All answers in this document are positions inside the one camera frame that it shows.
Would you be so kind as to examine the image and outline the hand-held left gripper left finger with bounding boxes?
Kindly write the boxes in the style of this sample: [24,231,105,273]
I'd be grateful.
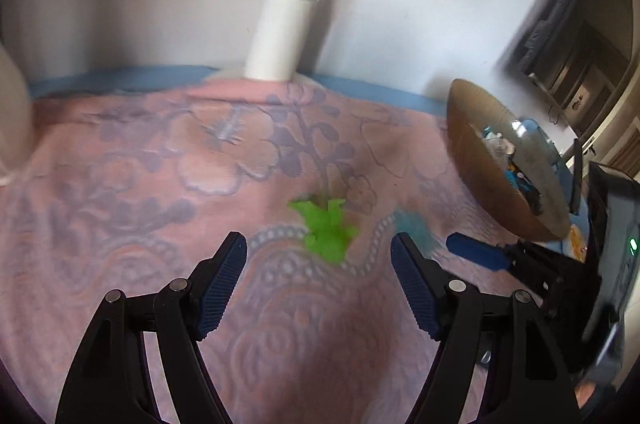
[55,231,248,424]

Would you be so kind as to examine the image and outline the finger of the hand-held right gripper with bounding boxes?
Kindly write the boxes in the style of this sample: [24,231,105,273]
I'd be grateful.
[446,231,531,272]

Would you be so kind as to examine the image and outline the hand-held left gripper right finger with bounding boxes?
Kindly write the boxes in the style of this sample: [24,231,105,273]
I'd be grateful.
[390,231,583,424]

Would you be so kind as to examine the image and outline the amber ribbed glass bowl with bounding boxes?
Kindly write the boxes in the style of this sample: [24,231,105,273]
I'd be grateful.
[446,78,573,242]

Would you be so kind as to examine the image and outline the green plastic toy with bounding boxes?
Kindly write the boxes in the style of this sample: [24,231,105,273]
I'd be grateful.
[289,197,359,266]

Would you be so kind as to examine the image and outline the teal plastic toy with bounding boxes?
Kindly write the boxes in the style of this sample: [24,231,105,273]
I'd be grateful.
[395,211,433,251]

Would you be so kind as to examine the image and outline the blue plastic toy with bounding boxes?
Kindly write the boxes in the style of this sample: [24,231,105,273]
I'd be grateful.
[502,168,532,193]

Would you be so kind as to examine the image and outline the pink embossed blanket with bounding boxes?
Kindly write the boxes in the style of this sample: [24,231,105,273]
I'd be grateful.
[0,79,591,424]

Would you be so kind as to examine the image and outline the black phone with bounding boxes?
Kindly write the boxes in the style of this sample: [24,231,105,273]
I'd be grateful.
[570,139,584,215]

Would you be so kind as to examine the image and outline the white door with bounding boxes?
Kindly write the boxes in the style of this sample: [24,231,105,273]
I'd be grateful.
[565,114,640,182]

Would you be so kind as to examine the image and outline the blue sheet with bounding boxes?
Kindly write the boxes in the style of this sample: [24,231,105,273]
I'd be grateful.
[27,64,586,265]

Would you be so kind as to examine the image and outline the black wall television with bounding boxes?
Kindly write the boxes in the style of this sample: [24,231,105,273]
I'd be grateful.
[517,19,631,115]

